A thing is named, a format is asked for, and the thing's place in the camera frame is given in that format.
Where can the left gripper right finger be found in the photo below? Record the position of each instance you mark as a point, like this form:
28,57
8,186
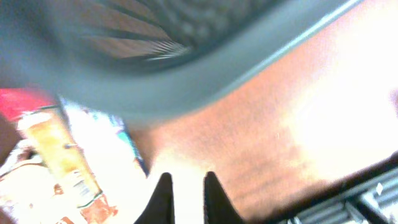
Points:
218,209

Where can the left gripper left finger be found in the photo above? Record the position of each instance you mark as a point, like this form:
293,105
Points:
160,208

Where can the tissue multipack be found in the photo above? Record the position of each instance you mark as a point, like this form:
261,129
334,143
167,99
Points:
112,156

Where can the grey plastic shopping basket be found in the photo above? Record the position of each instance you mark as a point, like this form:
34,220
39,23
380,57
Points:
151,60

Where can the red spaghetti packet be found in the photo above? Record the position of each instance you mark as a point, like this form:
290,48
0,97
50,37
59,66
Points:
32,116

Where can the brown white snack bag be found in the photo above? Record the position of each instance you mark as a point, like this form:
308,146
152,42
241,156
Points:
30,193

